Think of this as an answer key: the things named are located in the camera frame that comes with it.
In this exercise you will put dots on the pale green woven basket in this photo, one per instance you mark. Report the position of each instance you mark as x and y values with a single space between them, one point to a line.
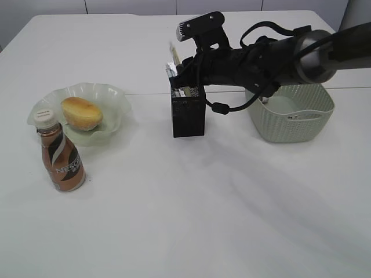
295 113

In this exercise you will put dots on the grey barrel pen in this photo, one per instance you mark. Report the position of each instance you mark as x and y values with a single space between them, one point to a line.
185 92

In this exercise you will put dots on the brown coffee bottle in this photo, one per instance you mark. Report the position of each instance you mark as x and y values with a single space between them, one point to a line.
60 156

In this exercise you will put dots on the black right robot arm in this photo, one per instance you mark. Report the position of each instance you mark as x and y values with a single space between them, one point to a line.
305 56

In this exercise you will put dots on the blue grip pen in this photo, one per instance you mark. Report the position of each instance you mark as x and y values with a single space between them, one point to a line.
176 93

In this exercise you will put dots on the clear plastic ruler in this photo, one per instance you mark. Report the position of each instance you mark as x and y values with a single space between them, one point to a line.
171 69

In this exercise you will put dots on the black mesh pen holder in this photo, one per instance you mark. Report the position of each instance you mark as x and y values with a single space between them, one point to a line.
188 113

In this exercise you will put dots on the cream barrel pen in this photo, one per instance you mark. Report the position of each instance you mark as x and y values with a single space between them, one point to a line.
174 53

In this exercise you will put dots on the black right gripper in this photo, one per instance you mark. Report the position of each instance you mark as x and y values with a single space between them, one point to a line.
250 67

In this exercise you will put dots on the pale green wavy plate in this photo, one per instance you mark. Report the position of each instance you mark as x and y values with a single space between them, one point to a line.
110 99

